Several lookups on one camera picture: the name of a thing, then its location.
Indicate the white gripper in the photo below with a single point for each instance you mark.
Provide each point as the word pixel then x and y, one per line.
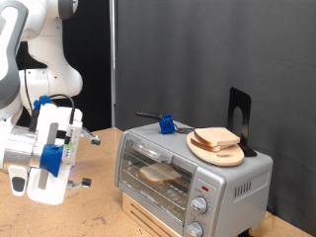
pixel 49 191

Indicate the white bread slice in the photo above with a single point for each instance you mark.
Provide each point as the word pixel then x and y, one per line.
pixel 217 135
pixel 202 146
pixel 161 173

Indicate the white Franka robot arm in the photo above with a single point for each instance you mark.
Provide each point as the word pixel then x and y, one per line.
pixel 49 79

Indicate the silver oven knob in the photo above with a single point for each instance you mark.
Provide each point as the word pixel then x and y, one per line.
pixel 199 205
pixel 194 229

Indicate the silver toaster oven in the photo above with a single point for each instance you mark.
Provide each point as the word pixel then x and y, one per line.
pixel 230 177

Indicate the vertical metal pole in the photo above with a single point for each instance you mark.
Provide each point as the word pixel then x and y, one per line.
pixel 113 82

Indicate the round wooden cutting board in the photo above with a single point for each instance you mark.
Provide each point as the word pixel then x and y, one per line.
pixel 204 155

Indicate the black metal bookend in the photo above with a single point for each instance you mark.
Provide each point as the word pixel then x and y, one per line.
pixel 240 97

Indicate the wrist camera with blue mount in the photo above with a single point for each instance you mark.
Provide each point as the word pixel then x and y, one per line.
pixel 51 159

